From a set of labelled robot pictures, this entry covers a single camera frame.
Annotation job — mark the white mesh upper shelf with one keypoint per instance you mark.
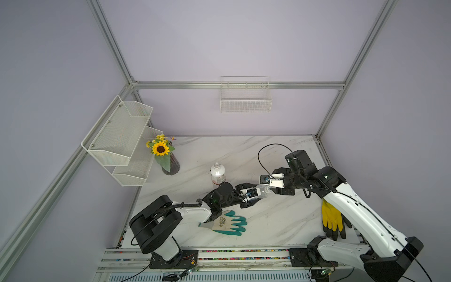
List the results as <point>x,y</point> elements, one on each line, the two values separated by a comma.
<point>113,140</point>

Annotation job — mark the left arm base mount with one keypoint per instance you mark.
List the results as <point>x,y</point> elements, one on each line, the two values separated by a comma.
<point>173,259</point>

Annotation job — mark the dark glass flower vase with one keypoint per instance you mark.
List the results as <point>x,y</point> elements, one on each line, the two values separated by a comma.
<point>171,164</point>

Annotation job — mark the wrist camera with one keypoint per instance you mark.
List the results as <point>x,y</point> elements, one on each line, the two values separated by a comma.
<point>253,192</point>
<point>274,180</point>

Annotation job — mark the clear small water bottle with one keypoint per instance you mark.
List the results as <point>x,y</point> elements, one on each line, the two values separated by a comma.
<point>263,191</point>

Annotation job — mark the white label tea bottle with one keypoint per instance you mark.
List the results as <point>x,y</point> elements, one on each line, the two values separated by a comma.
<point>218,174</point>

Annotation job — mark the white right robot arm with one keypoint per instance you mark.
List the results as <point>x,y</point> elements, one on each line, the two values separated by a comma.
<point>387,253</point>

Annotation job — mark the white mesh shelf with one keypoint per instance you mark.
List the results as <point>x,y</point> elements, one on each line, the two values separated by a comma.
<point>137,171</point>
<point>113,140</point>

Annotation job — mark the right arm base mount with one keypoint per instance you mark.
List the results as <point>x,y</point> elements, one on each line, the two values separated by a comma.
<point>310,256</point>

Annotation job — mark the yellow black work glove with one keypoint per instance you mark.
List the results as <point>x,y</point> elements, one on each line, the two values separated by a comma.
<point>334,223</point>

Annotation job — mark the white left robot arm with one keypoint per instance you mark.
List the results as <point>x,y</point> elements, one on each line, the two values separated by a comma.
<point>152,228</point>

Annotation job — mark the white wire wall basket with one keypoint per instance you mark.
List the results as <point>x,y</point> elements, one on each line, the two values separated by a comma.
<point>245,94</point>

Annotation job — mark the artificial sunflower bouquet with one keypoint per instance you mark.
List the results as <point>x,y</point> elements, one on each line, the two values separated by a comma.
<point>159,147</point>

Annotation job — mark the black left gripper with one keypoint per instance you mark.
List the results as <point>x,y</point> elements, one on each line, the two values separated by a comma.
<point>245,204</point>

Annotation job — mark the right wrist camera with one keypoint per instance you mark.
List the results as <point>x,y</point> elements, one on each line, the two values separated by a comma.
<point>274,180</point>

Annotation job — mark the white mesh lower shelf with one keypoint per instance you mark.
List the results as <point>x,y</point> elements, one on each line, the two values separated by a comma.
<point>137,171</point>

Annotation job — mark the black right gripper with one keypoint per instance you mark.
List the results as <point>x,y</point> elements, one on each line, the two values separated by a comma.
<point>283,191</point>

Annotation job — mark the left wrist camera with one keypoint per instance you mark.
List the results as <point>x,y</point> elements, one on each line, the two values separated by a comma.
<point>253,192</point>

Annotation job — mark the green white work glove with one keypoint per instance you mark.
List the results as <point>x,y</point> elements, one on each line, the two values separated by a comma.
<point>229,223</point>

